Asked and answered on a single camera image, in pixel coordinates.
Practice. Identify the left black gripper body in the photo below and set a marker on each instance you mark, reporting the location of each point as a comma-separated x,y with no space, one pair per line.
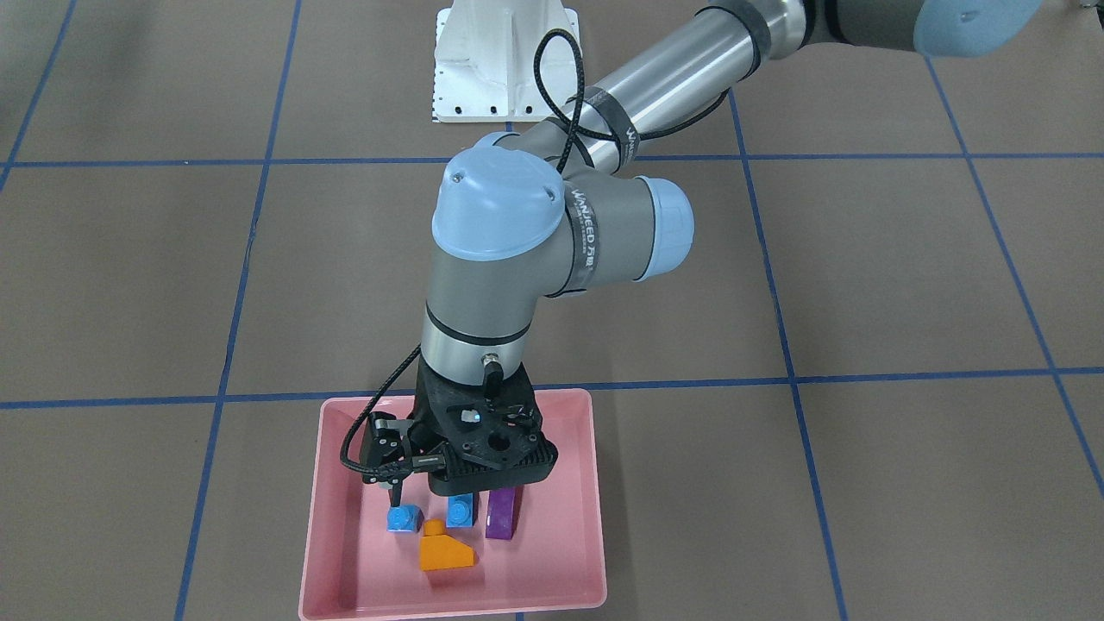
385,448

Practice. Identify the small blue block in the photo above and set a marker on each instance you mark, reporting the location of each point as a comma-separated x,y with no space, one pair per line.
404,519

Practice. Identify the long blue block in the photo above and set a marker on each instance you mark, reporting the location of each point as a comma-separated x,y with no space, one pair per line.
461,510

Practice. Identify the purple block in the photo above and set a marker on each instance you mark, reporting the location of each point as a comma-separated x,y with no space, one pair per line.
502,512

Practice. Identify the orange block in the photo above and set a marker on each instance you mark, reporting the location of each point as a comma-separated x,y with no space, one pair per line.
438,550

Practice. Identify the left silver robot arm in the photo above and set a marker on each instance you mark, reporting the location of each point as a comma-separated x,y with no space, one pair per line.
543,214

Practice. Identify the white pedestal column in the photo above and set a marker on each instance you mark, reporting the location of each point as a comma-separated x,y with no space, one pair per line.
484,55

